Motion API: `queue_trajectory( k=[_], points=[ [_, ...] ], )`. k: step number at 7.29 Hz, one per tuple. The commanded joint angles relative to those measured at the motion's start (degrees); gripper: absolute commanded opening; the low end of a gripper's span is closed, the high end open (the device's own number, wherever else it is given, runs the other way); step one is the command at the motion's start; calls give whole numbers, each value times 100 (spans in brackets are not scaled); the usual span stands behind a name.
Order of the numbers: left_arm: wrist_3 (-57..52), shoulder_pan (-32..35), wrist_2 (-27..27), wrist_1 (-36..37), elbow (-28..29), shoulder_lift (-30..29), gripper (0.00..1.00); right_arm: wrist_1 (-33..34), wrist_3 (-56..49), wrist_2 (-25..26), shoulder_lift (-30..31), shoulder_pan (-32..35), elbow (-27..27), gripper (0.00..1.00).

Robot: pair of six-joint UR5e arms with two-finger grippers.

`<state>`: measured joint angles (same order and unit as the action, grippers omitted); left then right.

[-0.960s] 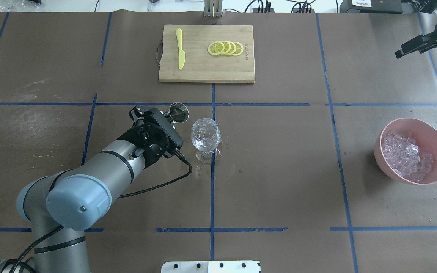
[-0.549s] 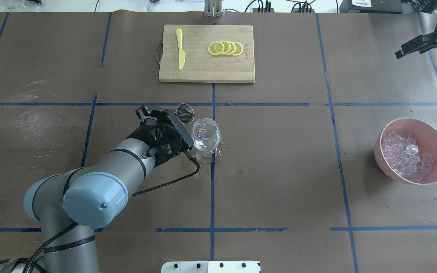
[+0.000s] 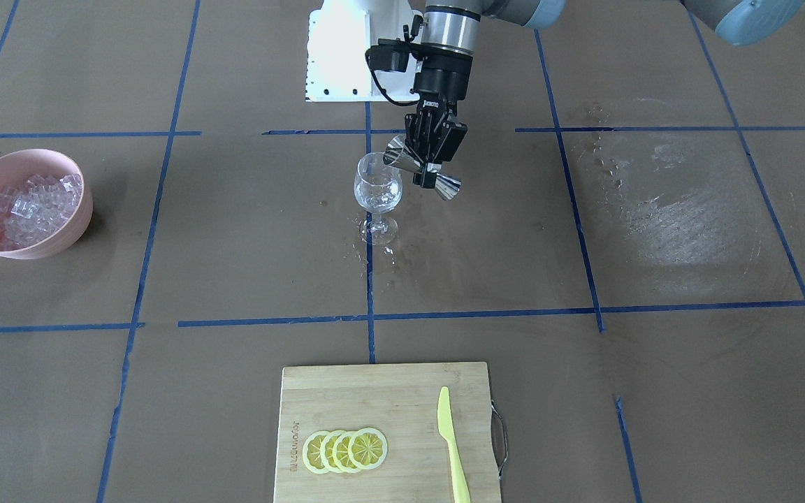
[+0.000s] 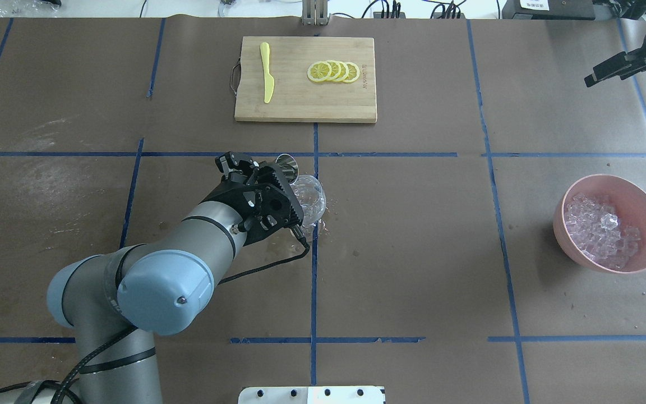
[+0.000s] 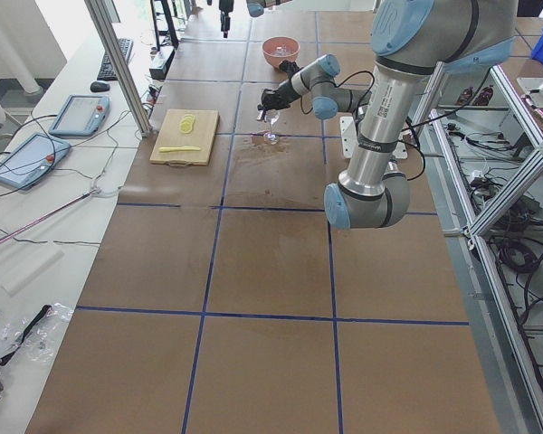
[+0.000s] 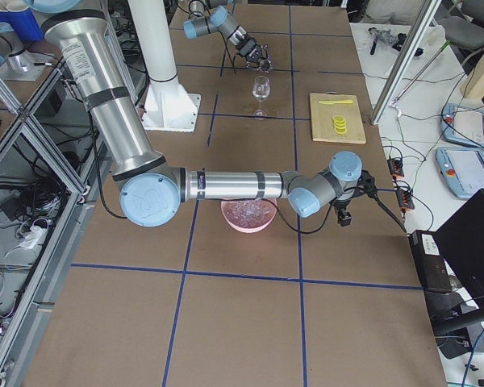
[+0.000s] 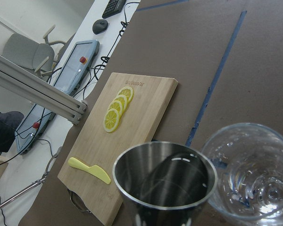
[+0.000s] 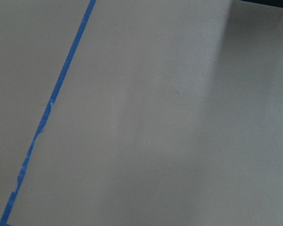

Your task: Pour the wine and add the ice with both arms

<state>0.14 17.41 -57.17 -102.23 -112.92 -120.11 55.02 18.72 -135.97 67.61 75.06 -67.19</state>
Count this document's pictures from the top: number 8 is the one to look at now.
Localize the blue tape line right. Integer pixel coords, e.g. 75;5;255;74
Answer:
0;0;96;226

